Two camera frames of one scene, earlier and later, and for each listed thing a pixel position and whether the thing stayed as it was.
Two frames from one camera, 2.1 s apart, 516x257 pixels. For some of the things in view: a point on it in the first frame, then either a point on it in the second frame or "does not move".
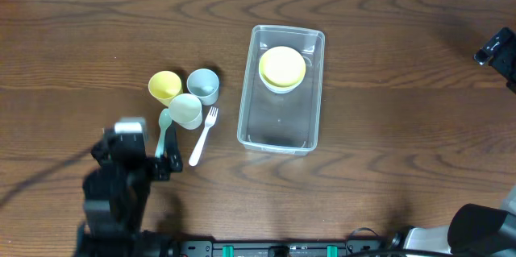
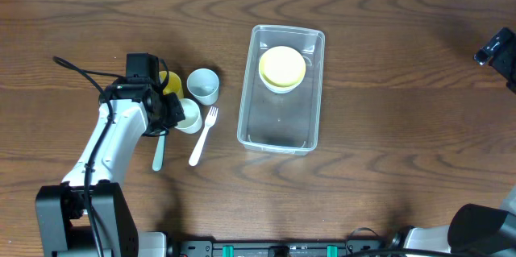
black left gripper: [162, 166] to [176, 113]
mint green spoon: [164, 122] does not move
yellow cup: [164, 85] does not move
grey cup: [204, 83] does not move
